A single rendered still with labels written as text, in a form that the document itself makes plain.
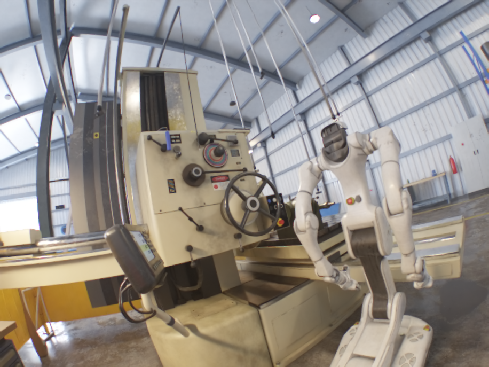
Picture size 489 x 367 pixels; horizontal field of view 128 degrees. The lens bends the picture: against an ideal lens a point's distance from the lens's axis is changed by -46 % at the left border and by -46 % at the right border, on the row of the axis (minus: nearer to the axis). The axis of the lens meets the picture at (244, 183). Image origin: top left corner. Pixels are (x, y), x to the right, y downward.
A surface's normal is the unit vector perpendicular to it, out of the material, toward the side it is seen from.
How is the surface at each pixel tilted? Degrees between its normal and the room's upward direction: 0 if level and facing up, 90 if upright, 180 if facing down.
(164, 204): 90
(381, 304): 59
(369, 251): 106
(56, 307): 90
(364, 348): 23
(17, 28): 169
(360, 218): 81
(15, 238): 90
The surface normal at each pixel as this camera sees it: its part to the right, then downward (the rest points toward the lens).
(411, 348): -0.68, -0.69
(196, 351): 0.18, -0.21
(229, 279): 0.50, -0.26
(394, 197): -0.82, -0.02
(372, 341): -0.52, -0.85
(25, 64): 0.39, 0.92
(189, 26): 0.07, 0.96
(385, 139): -0.80, -0.36
